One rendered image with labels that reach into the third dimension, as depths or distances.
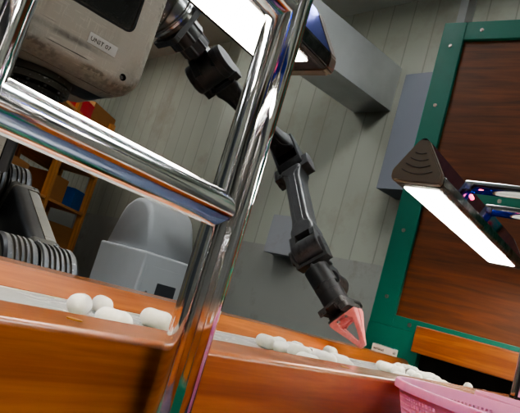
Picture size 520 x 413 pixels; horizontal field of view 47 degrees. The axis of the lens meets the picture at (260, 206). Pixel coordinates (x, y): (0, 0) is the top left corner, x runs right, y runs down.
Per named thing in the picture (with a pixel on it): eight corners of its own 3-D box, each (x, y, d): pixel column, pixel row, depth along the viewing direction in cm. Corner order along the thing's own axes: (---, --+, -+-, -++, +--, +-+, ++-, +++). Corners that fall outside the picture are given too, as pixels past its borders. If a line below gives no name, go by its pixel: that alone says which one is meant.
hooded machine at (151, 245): (171, 376, 508) (219, 220, 530) (106, 365, 467) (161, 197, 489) (125, 352, 567) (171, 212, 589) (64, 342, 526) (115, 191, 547)
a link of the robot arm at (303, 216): (271, 167, 170) (303, 147, 167) (282, 181, 172) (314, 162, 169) (284, 260, 133) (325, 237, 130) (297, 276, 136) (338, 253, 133)
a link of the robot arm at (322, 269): (298, 270, 132) (319, 254, 131) (311, 277, 138) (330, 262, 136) (313, 294, 128) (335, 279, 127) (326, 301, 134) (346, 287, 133)
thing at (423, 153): (389, 179, 93) (400, 135, 94) (487, 263, 142) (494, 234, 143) (439, 184, 88) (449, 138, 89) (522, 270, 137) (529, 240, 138)
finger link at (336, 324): (385, 339, 125) (362, 303, 130) (371, 336, 119) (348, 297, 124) (360, 357, 127) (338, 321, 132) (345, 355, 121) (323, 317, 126)
